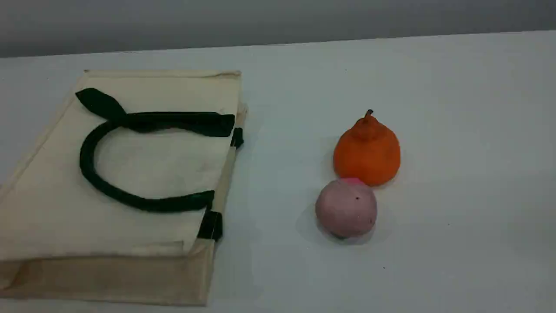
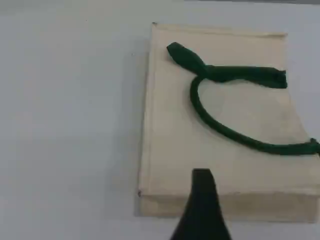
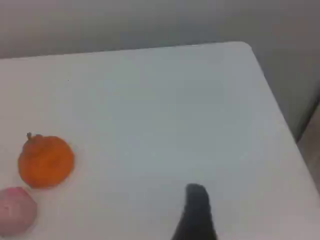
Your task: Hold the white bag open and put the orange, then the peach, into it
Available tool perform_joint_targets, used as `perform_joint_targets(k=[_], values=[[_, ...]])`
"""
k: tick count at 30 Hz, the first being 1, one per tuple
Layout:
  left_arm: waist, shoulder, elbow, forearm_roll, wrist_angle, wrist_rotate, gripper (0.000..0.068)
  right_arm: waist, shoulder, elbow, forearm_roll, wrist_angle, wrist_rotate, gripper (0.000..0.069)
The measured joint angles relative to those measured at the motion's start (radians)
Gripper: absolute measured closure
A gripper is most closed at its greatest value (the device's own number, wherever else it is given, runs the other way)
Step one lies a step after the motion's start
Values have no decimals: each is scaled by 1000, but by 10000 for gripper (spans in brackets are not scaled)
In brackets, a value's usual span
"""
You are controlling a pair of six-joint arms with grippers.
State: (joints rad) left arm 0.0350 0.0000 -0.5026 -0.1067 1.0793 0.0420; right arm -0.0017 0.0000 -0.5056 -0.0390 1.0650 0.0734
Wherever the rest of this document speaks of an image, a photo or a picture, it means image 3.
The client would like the orange fruit with stem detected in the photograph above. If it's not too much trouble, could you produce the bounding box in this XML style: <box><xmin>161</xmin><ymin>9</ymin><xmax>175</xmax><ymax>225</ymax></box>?
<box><xmin>17</xmin><ymin>132</ymin><xmax>75</xmax><ymax>189</ymax></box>

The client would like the pink peach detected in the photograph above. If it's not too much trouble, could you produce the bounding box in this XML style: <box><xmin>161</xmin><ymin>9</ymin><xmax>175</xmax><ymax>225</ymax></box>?
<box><xmin>0</xmin><ymin>186</ymin><xmax>38</xmax><ymax>237</ymax></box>

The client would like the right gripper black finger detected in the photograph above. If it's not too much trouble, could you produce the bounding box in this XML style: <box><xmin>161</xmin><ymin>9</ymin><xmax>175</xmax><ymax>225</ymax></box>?
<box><xmin>169</xmin><ymin>183</ymin><xmax>218</xmax><ymax>240</ymax></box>

